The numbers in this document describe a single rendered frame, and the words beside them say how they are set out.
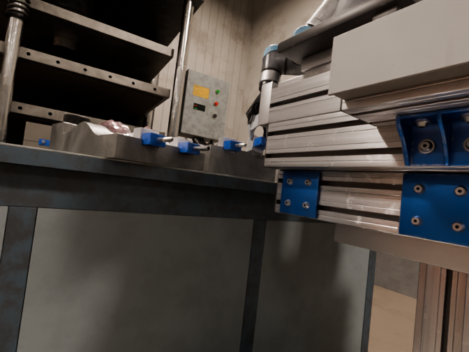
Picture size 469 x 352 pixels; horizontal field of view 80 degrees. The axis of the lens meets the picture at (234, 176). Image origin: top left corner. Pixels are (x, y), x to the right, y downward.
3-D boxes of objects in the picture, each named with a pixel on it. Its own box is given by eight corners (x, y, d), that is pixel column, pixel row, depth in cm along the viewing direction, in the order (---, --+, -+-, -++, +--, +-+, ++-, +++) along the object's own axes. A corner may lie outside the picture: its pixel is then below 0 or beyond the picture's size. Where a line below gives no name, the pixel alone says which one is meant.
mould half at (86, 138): (203, 172, 80) (207, 134, 81) (114, 157, 61) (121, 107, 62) (121, 167, 114) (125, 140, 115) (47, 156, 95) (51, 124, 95)
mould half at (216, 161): (274, 183, 98) (278, 144, 99) (207, 173, 85) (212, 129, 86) (211, 179, 141) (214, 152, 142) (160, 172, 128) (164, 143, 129)
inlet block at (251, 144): (282, 149, 88) (284, 133, 90) (269, 143, 86) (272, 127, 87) (257, 156, 99) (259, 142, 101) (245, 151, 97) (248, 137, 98)
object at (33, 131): (87, 167, 140) (92, 133, 140) (19, 159, 126) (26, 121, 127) (83, 168, 183) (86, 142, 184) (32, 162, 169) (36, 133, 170)
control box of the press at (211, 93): (206, 307, 179) (232, 81, 186) (159, 313, 163) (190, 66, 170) (192, 294, 197) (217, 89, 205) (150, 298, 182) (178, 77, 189)
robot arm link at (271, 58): (287, 42, 99) (263, 42, 101) (283, 70, 97) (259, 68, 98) (286, 57, 107) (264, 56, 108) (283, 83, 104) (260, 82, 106)
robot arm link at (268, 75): (255, 75, 103) (273, 85, 107) (254, 86, 102) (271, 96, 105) (269, 66, 96) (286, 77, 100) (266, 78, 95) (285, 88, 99)
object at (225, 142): (251, 155, 83) (253, 137, 83) (236, 152, 80) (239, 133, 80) (229, 156, 94) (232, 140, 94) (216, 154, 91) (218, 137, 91)
